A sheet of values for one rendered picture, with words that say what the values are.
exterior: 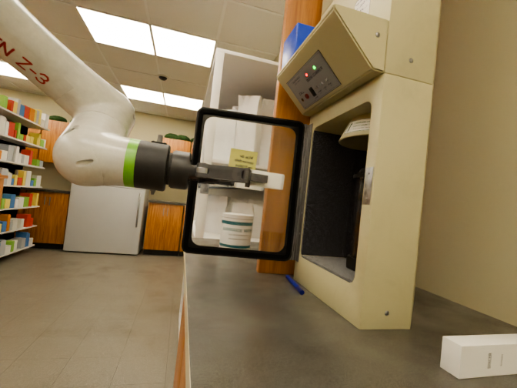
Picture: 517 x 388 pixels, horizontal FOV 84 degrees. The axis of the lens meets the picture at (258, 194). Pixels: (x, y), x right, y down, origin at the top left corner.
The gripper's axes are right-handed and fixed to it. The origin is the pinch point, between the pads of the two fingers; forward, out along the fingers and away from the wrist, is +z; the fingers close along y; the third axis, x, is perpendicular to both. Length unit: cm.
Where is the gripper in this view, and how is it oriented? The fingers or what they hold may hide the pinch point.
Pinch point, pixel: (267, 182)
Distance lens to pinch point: 62.3
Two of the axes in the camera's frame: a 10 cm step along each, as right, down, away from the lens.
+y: -2.7, 0.1, 9.6
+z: 9.6, 1.3, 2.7
